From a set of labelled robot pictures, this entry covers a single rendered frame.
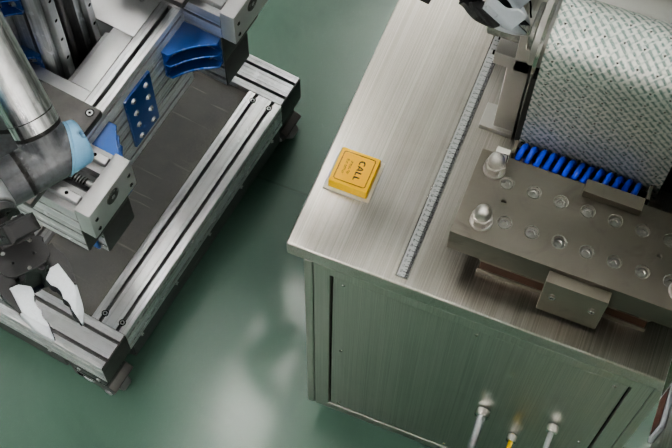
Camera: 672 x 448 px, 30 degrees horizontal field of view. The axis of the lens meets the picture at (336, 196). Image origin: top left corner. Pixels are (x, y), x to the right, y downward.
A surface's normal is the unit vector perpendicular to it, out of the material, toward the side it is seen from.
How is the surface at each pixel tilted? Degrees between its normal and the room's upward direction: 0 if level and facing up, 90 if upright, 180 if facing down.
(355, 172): 0
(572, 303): 90
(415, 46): 0
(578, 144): 90
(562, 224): 0
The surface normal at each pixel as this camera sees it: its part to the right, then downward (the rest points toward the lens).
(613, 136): -0.37, 0.82
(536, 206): 0.01, -0.46
